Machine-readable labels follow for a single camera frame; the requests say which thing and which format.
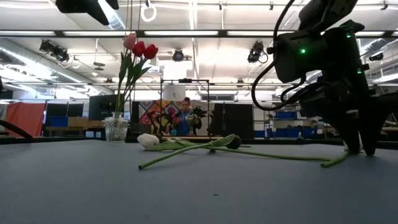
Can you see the clear glass vase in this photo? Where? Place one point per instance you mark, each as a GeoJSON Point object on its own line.
{"type": "Point", "coordinates": [116, 130]}

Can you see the white artificial tulip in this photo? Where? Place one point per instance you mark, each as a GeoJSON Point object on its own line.
{"type": "Point", "coordinates": [334, 160]}
{"type": "Point", "coordinates": [148, 140]}

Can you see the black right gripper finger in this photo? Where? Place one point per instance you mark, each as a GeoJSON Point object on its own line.
{"type": "Point", "coordinates": [373, 133]}
{"type": "Point", "coordinates": [351, 137]}

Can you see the white hanging cylinder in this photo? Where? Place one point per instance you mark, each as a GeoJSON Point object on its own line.
{"type": "Point", "coordinates": [174, 92]}

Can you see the overhead LED light bar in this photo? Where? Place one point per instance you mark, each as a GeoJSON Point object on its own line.
{"type": "Point", "coordinates": [180, 33]}

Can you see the round black ceiling camera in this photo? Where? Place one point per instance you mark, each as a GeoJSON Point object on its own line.
{"type": "Point", "coordinates": [178, 55]}

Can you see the blue storage bin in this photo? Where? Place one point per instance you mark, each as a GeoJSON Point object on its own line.
{"type": "Point", "coordinates": [284, 115]}
{"type": "Point", "coordinates": [58, 121]}

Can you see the person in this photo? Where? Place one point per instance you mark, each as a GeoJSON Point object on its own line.
{"type": "Point", "coordinates": [185, 119]}

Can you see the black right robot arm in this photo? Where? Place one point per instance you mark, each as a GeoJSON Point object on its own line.
{"type": "Point", "coordinates": [314, 56]}

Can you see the black ceiling spotlight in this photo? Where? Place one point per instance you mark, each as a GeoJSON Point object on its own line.
{"type": "Point", "coordinates": [54, 51]}
{"type": "Point", "coordinates": [376, 57]}

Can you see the cardboard box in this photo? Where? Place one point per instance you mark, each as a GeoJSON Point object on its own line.
{"type": "Point", "coordinates": [84, 122]}

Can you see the pink artificial tulip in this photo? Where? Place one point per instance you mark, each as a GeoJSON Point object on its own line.
{"type": "Point", "coordinates": [130, 40]}

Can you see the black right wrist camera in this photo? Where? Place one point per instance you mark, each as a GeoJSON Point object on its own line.
{"type": "Point", "coordinates": [317, 99]}

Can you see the black partition panel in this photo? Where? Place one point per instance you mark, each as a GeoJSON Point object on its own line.
{"type": "Point", "coordinates": [233, 121]}

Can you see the red artificial tulip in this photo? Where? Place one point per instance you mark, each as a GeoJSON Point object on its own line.
{"type": "Point", "coordinates": [139, 48]}
{"type": "Point", "coordinates": [150, 51]}

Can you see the colourful patchwork quilt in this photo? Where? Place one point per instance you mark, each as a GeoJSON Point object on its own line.
{"type": "Point", "coordinates": [155, 115]}

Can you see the black metal frame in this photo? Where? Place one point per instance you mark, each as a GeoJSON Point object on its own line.
{"type": "Point", "coordinates": [185, 80]}

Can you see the black monitor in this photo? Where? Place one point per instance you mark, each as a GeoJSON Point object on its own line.
{"type": "Point", "coordinates": [104, 107]}

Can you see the orange curtain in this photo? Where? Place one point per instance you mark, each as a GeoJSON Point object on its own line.
{"type": "Point", "coordinates": [26, 118]}

